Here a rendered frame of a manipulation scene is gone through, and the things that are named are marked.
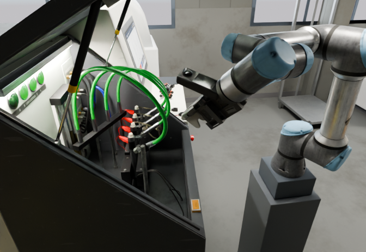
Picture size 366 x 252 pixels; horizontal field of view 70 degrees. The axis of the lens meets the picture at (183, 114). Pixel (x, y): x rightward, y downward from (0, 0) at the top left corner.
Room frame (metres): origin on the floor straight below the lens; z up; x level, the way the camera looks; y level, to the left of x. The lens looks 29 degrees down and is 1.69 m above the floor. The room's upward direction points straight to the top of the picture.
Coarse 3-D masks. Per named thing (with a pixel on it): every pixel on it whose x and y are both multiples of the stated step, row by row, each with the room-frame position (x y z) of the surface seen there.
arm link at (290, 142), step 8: (296, 120) 0.99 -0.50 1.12; (288, 128) 0.92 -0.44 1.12; (296, 128) 0.91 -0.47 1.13; (304, 128) 0.91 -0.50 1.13; (312, 128) 0.91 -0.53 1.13; (280, 136) 0.96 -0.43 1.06; (288, 136) 0.91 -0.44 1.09; (296, 136) 0.89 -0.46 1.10; (304, 136) 0.89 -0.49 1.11; (280, 144) 0.94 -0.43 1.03; (288, 144) 0.91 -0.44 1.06; (296, 144) 0.88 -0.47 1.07; (304, 144) 0.86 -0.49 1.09; (288, 152) 0.90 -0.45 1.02; (296, 152) 0.88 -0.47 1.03
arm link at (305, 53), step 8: (264, 40) 0.62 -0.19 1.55; (296, 48) 0.56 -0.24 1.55; (304, 48) 0.57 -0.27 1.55; (296, 56) 0.53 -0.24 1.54; (304, 56) 0.55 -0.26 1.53; (312, 56) 0.58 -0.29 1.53; (296, 64) 0.53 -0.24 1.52; (304, 64) 0.55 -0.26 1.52; (312, 64) 0.57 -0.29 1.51; (296, 72) 0.54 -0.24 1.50; (304, 72) 0.57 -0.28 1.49
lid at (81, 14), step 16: (64, 0) 0.50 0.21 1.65; (80, 0) 0.50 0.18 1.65; (96, 0) 0.53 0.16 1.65; (112, 0) 0.53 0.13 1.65; (32, 16) 0.50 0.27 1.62; (48, 16) 0.50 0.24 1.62; (64, 16) 0.50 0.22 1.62; (80, 16) 0.95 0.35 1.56; (16, 32) 0.50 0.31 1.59; (32, 32) 0.50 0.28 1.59; (48, 32) 0.51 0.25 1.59; (64, 32) 1.20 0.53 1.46; (0, 48) 0.49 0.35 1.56; (16, 48) 0.50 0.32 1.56; (32, 48) 0.70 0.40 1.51; (0, 64) 0.50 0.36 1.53
